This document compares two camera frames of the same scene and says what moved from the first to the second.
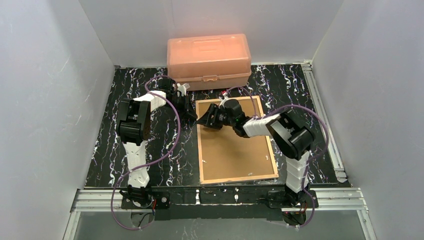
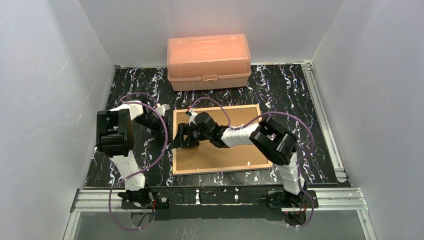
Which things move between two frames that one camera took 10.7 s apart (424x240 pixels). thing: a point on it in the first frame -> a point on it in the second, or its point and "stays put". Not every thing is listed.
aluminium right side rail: (333, 148) stays put
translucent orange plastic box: (211, 61) stays put
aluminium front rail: (331, 200) stays put
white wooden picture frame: (237, 179) -> (217, 170)
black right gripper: (214, 115) -> (187, 135)
